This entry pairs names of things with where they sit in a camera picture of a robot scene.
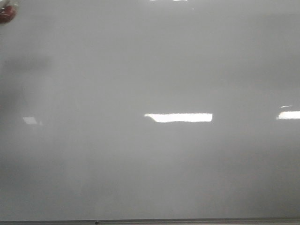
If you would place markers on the black whiteboard marker with tape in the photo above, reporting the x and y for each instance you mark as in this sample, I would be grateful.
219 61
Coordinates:
8 10

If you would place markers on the white whiteboard with metal frame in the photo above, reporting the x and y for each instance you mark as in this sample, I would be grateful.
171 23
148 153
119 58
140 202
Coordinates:
150 109

